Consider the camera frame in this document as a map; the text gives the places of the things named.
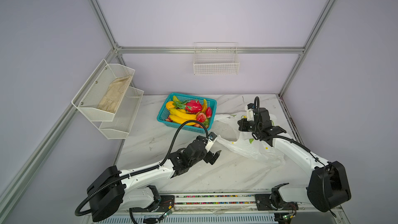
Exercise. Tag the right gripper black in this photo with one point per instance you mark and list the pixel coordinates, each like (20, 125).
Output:
(249, 124)

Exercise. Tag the white lemon print plastic bag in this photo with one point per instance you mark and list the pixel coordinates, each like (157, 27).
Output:
(243, 143)

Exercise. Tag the red fake strawberry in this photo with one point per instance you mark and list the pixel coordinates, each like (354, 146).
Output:
(201, 117)

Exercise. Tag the pink fake dragon fruit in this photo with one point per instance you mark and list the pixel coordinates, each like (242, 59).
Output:
(193, 106)

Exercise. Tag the yellow fake banana bunch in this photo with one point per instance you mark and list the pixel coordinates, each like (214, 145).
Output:
(177, 116)

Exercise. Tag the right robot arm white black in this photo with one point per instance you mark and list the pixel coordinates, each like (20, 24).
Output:
(328, 185)

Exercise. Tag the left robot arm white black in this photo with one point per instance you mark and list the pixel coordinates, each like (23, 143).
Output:
(136, 189)

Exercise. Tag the yellow fake starfruit slice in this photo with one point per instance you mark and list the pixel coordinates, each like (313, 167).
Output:
(204, 106)

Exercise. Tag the green fake leafy fruit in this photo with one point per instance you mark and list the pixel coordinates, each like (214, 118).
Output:
(178, 104)

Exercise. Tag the teal plastic basket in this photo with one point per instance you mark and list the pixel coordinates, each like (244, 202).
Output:
(163, 115)

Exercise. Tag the lower white mesh shelf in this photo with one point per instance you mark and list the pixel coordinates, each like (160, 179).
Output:
(121, 126)

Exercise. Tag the white mesh shelf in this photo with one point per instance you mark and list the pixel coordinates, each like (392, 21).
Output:
(121, 126)
(101, 96)

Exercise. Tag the beige cloth in shelf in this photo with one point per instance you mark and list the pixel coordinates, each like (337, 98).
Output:
(114, 94)

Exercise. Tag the upper white mesh shelf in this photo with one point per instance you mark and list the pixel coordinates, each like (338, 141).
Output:
(101, 96)

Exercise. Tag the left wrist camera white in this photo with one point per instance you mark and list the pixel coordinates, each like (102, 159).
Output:
(209, 145)

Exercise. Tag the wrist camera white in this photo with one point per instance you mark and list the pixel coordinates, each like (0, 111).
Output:
(250, 111)
(209, 145)

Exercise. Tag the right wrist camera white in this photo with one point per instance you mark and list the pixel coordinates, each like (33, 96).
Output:
(250, 111)

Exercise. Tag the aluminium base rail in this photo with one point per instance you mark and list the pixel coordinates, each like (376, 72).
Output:
(228, 208)

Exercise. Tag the white wire wall basket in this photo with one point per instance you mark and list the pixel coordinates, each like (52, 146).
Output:
(212, 58)

